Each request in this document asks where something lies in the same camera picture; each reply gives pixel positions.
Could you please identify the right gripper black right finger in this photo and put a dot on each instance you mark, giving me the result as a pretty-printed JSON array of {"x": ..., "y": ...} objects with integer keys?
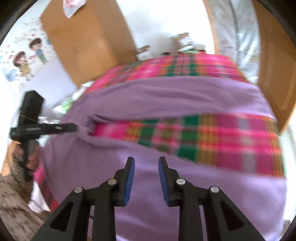
[{"x": 223, "y": 219}]

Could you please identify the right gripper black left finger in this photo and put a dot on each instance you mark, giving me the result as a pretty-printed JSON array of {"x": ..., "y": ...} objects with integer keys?
[{"x": 70, "y": 220}]

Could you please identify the purple fleece garment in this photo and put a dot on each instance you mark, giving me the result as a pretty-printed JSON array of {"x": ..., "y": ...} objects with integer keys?
[{"x": 167, "y": 158}]

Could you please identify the speckled beige sleeve forearm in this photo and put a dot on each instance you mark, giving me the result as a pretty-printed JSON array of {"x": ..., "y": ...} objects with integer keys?
[{"x": 21, "y": 221}]

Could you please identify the person's left hand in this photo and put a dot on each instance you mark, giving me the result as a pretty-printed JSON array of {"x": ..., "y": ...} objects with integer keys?
[{"x": 33, "y": 156}]

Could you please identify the pink green plaid blanket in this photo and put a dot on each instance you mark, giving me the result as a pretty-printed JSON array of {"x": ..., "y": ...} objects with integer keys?
[{"x": 198, "y": 111}]

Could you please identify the wooden wardrobe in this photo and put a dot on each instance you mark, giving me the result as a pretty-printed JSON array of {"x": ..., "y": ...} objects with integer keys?
[{"x": 93, "y": 41}]

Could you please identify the white red plastic bag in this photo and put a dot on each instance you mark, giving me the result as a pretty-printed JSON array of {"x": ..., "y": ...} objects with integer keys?
[{"x": 70, "y": 7}]

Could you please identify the silver patterned curtain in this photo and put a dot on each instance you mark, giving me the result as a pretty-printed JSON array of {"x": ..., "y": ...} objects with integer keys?
[{"x": 238, "y": 35}]

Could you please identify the cartoon couple wall sticker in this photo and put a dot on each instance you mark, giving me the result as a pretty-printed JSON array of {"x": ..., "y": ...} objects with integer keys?
[{"x": 21, "y": 65}]

